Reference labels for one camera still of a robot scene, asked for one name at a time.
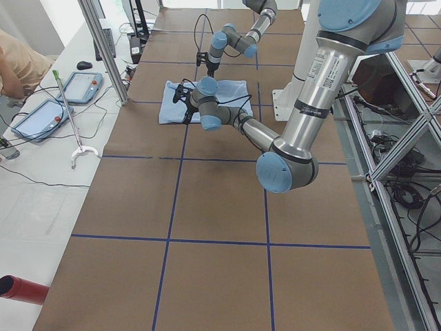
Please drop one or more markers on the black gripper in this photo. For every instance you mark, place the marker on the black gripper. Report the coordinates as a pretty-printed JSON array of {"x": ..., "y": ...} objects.
[
  {"x": 189, "y": 111},
  {"x": 211, "y": 67}
]

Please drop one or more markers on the light blue t-shirt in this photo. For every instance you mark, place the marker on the light blue t-shirt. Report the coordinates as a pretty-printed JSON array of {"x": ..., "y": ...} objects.
[{"x": 216, "y": 102}]

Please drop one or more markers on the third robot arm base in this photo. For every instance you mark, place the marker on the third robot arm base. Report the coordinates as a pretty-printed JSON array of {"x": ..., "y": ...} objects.
[{"x": 426, "y": 71}]

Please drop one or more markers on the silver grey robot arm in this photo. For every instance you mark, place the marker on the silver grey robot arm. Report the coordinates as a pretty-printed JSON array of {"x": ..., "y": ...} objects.
[
  {"x": 345, "y": 30},
  {"x": 228, "y": 36}
]

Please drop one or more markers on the black box with label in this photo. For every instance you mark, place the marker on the black box with label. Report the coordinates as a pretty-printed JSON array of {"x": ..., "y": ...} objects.
[{"x": 135, "y": 49}]

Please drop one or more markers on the black keyboard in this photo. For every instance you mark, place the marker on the black keyboard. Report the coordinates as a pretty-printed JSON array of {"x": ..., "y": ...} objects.
[{"x": 110, "y": 42}]

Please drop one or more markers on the far teach pendant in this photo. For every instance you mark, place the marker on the far teach pendant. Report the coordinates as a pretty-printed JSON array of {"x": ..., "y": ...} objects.
[{"x": 81, "y": 87}]

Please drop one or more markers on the teach pendant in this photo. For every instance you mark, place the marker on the teach pendant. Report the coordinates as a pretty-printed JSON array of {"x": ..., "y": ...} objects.
[
  {"x": 42, "y": 121},
  {"x": 81, "y": 87}
]

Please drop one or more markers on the reacher grabber tool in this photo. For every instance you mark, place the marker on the reacher grabber tool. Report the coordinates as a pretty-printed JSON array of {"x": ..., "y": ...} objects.
[{"x": 81, "y": 149}]

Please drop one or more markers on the black computer mouse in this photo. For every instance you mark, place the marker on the black computer mouse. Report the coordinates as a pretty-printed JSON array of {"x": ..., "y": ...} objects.
[{"x": 84, "y": 65}]

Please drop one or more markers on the near teach pendant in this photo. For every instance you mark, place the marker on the near teach pendant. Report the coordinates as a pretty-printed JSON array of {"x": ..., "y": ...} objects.
[{"x": 42, "y": 121}]

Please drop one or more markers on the person in beige shirt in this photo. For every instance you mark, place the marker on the person in beige shirt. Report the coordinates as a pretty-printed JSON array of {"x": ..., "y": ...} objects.
[{"x": 22, "y": 68}]

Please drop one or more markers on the red bottle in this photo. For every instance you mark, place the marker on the red bottle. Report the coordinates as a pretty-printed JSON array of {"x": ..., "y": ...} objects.
[{"x": 23, "y": 290}]

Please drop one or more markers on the aluminium frame post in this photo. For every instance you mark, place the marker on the aluminium frame post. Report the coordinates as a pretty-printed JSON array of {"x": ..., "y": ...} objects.
[{"x": 96, "y": 30}]

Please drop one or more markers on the aluminium frame cabinet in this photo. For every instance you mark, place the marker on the aluminium frame cabinet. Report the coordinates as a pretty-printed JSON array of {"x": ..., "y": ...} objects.
[{"x": 391, "y": 134}]

